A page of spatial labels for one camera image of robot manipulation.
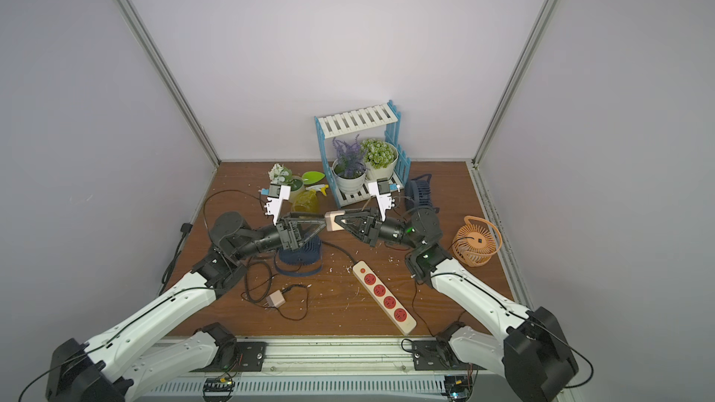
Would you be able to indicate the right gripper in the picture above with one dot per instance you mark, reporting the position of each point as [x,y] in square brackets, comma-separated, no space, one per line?
[372,229]

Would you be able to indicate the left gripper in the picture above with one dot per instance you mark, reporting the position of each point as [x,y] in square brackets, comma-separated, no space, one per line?
[290,234]

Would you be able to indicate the pink usb power adapter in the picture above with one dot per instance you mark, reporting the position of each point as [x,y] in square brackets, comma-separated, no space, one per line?
[332,224]

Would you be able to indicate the beige red power strip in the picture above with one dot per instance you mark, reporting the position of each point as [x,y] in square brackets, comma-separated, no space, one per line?
[384,298]

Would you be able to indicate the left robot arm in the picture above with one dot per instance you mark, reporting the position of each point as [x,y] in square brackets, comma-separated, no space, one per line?
[116,365]

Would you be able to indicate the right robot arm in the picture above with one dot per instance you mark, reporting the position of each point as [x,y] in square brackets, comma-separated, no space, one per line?
[526,347]

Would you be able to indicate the dark blue flat desk fan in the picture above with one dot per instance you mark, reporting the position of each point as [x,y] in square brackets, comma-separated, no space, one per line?
[303,262]

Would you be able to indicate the dark blue upright desk fan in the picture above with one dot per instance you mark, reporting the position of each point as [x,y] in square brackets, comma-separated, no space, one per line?
[417,193]

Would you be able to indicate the orange desk fan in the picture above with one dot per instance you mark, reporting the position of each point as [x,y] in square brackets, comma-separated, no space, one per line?
[476,242]

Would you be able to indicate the yellow spray bottle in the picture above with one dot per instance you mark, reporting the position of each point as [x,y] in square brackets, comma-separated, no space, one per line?
[307,202]

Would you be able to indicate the purple lavender potted plant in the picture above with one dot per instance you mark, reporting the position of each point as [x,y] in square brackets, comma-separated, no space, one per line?
[348,168]

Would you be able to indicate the white flower potted plant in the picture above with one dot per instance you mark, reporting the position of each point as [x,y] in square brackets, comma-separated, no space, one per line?
[281,175]

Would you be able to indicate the green potted plant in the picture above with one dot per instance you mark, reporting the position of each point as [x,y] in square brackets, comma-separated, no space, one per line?
[380,159]

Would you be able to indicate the blue white plant shelf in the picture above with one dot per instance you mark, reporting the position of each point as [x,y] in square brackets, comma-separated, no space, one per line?
[382,122]

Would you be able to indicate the left green circuit board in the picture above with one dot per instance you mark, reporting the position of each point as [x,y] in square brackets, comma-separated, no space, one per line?
[218,389]

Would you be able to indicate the green circuit board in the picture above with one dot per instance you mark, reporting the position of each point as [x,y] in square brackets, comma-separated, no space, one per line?
[218,389]
[457,388]

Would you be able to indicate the right green circuit board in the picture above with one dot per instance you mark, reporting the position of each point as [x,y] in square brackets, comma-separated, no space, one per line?
[457,388]

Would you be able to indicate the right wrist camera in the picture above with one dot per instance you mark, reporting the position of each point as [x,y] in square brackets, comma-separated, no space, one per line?
[383,191]

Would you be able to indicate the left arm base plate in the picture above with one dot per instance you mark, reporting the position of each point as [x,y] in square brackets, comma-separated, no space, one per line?
[238,357]

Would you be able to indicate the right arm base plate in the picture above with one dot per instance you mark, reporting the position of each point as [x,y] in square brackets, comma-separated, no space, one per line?
[433,355]

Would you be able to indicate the aluminium front rail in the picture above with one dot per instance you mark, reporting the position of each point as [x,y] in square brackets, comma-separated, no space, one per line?
[333,369]

